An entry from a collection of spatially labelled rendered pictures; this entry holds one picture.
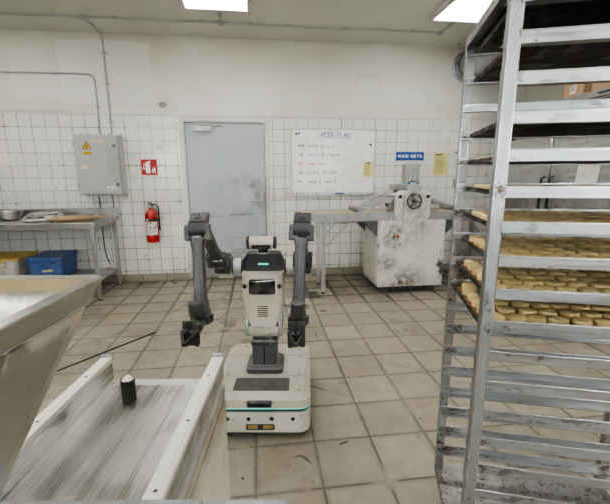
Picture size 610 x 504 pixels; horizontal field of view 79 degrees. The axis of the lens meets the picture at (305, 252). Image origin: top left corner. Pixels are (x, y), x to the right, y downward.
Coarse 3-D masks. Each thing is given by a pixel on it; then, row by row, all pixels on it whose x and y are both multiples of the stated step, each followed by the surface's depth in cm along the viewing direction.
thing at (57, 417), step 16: (96, 368) 92; (112, 368) 98; (80, 384) 85; (96, 384) 90; (64, 400) 79; (80, 400) 84; (48, 416) 74; (64, 416) 78; (32, 432) 69; (48, 432) 73; (32, 448) 69; (48, 448) 73; (16, 464) 65; (32, 464) 69; (16, 480) 65; (0, 496) 61
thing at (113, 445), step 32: (128, 384) 87; (192, 384) 96; (224, 384) 96; (96, 416) 83; (128, 416) 83; (160, 416) 83; (224, 416) 94; (64, 448) 73; (96, 448) 73; (128, 448) 73; (160, 448) 73; (224, 448) 94; (32, 480) 66; (64, 480) 66; (96, 480) 66; (128, 480) 66; (192, 480) 67; (224, 480) 94
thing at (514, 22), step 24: (504, 48) 88; (504, 72) 87; (504, 96) 88; (504, 120) 89; (504, 144) 90; (504, 168) 91; (504, 192) 92; (480, 312) 100; (480, 336) 100; (480, 360) 101; (480, 384) 103; (480, 408) 104; (480, 432) 105
